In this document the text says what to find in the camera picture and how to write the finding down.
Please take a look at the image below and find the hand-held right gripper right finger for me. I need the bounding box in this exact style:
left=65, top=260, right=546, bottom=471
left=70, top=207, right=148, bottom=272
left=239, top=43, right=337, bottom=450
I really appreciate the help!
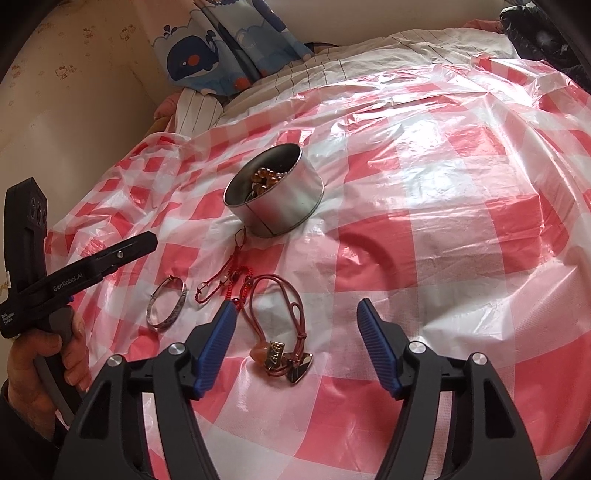
left=358, top=298, right=541, bottom=480

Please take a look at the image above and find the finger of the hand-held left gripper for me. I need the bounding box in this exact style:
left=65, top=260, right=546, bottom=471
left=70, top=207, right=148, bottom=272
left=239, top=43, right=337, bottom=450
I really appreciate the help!
left=90, top=232, right=158, bottom=280

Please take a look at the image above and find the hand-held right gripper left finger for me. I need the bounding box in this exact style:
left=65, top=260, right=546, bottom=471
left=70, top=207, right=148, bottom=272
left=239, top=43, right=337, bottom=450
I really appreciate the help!
left=59, top=301, right=241, bottom=480

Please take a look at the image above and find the silver engraved bangle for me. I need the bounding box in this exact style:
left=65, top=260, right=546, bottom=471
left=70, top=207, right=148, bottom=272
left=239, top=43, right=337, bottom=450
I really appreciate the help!
left=147, top=276, right=189, bottom=330

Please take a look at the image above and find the red cord pendant necklace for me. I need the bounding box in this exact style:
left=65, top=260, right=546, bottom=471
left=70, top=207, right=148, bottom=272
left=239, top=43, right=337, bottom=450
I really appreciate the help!
left=240, top=273, right=315, bottom=385

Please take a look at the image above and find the red braided cord bracelet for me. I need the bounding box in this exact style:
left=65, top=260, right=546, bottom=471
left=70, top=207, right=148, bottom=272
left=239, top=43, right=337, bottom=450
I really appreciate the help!
left=195, top=228, right=252, bottom=306

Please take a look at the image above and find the brown bead bracelet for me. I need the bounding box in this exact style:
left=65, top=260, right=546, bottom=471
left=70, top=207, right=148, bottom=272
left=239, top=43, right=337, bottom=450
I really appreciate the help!
left=249, top=167, right=283, bottom=192

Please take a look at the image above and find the round metal tin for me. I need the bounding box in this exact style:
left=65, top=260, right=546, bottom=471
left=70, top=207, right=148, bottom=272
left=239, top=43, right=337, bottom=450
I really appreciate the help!
left=223, top=143, right=325, bottom=238

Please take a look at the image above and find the person's left forearm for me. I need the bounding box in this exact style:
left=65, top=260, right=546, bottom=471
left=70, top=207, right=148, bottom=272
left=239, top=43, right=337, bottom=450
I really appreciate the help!
left=0, top=378, right=63, bottom=480

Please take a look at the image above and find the person's left hand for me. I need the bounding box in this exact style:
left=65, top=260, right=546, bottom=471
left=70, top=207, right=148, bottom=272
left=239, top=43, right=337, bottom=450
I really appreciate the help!
left=7, top=313, right=92, bottom=438

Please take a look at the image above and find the red checked plastic sheet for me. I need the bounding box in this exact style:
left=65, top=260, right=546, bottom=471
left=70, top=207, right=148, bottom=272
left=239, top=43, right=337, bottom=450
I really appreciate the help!
left=46, top=58, right=591, bottom=480

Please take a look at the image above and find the pink cloth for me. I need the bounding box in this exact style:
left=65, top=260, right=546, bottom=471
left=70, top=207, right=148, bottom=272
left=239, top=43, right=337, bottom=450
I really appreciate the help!
left=154, top=96, right=179, bottom=136

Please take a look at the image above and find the white striped pillow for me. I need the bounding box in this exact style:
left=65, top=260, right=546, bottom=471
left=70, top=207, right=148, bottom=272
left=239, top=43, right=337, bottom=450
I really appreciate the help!
left=174, top=88, right=225, bottom=140

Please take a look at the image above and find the blue whale print curtain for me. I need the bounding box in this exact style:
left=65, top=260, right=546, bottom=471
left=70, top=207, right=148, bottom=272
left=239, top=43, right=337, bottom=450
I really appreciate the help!
left=150, top=0, right=315, bottom=95

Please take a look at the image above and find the black jacket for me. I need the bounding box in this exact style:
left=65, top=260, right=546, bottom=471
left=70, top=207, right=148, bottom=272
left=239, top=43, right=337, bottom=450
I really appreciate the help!
left=499, top=4, right=587, bottom=79

